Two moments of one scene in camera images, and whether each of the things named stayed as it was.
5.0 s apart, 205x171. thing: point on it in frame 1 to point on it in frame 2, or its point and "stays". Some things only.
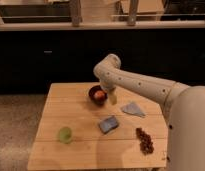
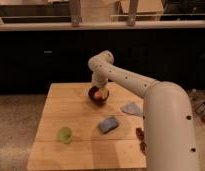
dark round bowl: [97, 94] stays
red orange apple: [99, 95] stays
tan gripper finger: [113, 96] to [104, 92]
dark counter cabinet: [28, 61] stays
